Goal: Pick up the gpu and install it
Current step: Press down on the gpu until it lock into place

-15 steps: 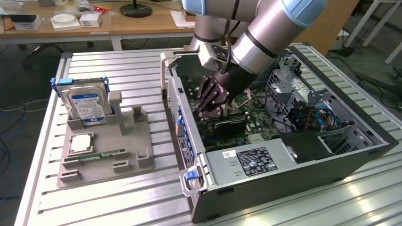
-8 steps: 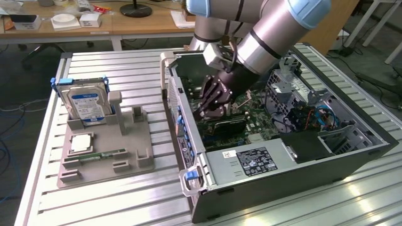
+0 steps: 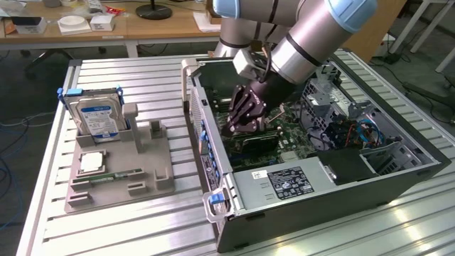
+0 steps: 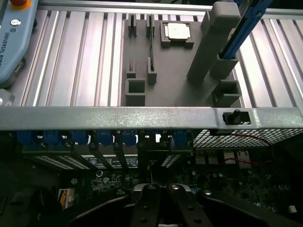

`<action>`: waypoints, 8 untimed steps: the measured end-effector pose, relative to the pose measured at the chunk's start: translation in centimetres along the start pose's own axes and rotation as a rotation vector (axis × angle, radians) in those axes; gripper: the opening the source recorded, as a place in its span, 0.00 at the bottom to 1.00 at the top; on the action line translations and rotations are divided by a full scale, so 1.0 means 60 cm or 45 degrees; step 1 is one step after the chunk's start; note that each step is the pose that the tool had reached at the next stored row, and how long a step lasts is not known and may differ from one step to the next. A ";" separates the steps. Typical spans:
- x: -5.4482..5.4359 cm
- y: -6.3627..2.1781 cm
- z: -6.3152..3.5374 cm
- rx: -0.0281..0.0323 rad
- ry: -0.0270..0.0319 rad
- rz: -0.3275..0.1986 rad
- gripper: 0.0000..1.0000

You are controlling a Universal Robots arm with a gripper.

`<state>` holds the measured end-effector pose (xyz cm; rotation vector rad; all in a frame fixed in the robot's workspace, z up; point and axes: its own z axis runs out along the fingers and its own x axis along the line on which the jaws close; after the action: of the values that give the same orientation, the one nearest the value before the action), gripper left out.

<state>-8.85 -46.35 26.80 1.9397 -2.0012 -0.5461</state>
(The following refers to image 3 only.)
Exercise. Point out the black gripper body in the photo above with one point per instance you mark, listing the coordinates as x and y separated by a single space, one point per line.
273 90

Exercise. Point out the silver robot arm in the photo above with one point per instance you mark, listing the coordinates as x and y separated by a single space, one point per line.
308 45

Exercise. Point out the green motherboard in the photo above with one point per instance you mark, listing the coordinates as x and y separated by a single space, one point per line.
294 138

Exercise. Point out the metal disk bay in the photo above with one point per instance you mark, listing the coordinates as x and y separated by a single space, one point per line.
326 101

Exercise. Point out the silver chipset heatsink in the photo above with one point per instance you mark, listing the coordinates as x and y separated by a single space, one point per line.
290 157

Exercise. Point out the grey power supply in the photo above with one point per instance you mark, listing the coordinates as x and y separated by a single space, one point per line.
248 192

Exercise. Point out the white paper stack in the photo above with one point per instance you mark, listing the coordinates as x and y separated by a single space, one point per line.
206 25

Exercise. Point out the blue case latch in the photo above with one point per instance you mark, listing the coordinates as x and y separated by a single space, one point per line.
214 199

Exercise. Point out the brown cardboard box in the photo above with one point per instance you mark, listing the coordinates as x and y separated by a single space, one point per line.
212 16

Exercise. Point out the wooden desk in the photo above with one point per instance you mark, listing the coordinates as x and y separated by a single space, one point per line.
170 29
53 38

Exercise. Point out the black power adapter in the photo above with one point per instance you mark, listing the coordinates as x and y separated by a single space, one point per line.
392 58

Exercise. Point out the wooden cabinet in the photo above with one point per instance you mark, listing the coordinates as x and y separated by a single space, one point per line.
386 32

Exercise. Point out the hard disk with blue label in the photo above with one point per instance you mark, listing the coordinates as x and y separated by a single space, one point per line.
96 120

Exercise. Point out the grey plastic disk bay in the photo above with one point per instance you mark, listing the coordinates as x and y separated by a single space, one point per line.
390 160

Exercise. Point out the black open PC case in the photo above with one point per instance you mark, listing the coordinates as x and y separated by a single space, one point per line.
318 218

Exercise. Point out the black round lamp base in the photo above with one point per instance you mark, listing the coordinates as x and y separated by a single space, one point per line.
153 12

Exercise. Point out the green RAM stick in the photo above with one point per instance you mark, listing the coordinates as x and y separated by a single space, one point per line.
113 175

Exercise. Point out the black stand base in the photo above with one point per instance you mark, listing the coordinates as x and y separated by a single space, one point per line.
433 92

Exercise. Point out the silver CPU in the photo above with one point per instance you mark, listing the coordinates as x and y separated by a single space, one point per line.
90 162

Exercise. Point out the grey parts rack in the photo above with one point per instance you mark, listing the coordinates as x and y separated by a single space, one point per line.
117 194

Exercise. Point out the small white box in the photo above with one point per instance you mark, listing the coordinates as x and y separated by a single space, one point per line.
101 23

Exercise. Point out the red packet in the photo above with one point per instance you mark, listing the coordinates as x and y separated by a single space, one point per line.
114 11

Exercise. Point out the white box with round recess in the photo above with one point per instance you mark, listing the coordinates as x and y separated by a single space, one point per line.
74 26

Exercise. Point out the black chair base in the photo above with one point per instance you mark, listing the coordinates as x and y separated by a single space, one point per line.
45 57

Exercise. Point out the grey cup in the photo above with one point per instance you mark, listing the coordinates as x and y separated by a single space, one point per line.
52 3

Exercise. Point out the white box with black top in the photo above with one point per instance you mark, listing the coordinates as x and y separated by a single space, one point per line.
29 25

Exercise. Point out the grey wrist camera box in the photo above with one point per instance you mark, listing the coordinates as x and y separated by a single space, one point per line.
248 64

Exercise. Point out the white table frame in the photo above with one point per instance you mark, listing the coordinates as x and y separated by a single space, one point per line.
418 26

